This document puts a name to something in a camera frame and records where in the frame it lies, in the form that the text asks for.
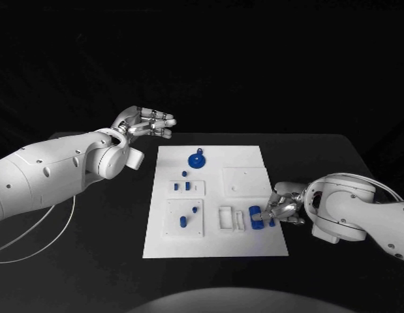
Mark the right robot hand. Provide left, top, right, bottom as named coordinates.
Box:
left=253, top=181, right=309, bottom=225

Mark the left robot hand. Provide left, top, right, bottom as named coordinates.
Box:
left=110, top=106, right=178, bottom=144

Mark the large blue cylinder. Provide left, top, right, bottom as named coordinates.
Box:
left=248, top=205, right=266, bottom=231

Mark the white task board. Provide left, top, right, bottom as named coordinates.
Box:
left=142, top=145, right=289, bottom=259

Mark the blue gear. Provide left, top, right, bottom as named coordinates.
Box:
left=188, top=147, right=209, bottom=170

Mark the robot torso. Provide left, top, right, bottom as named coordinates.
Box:
left=126, top=287, right=359, bottom=313

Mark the white cable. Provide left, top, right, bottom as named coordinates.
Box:
left=349, top=173, right=400, bottom=203
left=0, top=204, right=57, bottom=261
left=342, top=173, right=404, bottom=203
left=0, top=194, right=77, bottom=264

